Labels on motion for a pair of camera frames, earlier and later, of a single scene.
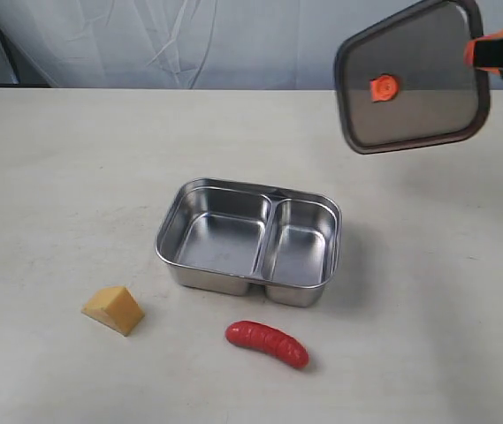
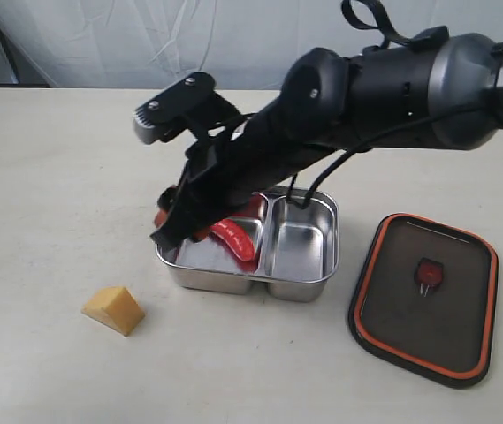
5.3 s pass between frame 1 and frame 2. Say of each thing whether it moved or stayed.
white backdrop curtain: stayed
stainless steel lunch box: stayed
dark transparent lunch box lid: moved
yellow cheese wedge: stayed
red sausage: moved
